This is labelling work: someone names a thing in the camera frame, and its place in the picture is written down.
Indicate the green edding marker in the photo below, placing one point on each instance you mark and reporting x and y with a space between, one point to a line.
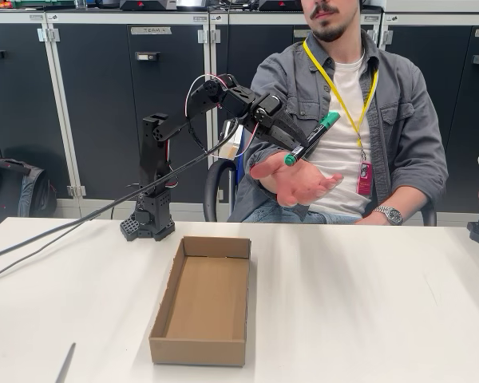
315 133

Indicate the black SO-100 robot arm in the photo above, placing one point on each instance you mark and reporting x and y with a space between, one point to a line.
153 159

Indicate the person's right forearm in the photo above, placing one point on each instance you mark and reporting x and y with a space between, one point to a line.
259 155

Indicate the person's left forearm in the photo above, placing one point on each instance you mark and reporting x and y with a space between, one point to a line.
419 187

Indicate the person in grey shirt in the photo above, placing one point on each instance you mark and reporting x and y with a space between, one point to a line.
351 84

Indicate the person's right hand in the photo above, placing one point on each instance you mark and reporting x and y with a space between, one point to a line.
295 183

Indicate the black grey metal cabinet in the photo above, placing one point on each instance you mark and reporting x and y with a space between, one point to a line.
455 99
96 99
16 99
231 56

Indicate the pink badge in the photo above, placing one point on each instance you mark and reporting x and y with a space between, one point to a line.
365 179

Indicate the grey cabinet hinge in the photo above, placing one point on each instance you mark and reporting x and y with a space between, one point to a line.
76 190
48 34
385 37
208 36

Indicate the black case with red triangle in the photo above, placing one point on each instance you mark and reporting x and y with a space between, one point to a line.
281 5
147 5

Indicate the silver wristwatch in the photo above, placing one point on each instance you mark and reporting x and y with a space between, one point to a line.
393 215

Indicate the brown cardboard box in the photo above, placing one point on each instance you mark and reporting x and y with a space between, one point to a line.
207 279

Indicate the green box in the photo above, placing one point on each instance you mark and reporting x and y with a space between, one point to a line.
44 3

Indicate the black grey backpack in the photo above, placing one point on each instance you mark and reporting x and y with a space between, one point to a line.
8 191

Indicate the grey flat strip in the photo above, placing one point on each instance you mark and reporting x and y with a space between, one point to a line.
66 365

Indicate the silver white wrist camera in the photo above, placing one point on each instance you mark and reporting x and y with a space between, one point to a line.
231 145

